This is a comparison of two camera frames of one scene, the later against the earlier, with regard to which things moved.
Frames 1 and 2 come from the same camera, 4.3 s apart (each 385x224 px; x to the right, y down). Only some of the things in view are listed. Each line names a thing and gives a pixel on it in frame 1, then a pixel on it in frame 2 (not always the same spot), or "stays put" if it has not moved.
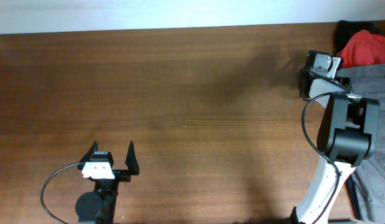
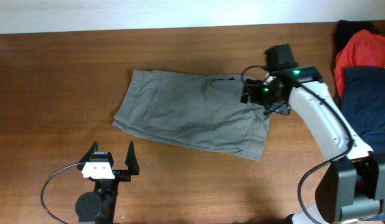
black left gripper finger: [131, 160] stays put
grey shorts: [372, 179] -> [200, 110]
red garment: [365, 48] stays put
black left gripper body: [109, 187] stays put
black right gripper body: [339, 81] -> [263, 94]
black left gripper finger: [88, 155] stays put
